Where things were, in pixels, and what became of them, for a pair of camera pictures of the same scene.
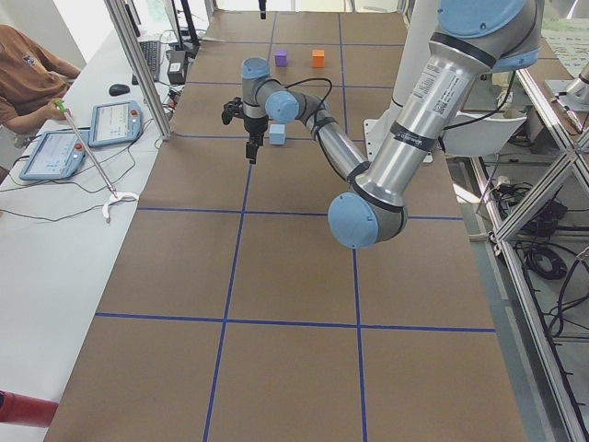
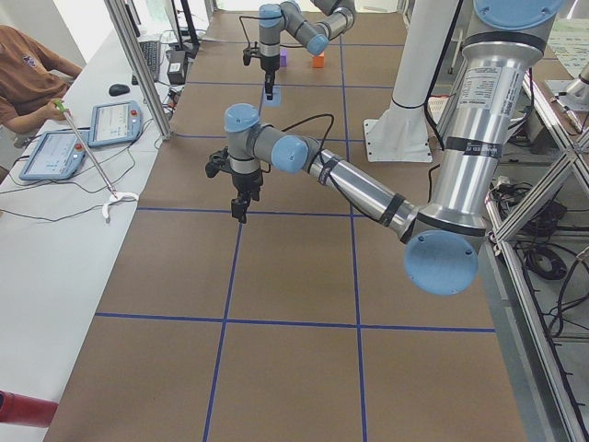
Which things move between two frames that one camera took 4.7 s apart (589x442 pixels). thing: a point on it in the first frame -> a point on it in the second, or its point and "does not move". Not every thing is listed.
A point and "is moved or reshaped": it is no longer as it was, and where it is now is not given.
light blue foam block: (277, 134) is moved or reshaped
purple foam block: (281, 58) does not move
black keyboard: (152, 52) does not move
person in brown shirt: (31, 80) does not move
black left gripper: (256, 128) -> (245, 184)
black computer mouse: (118, 89) does not move
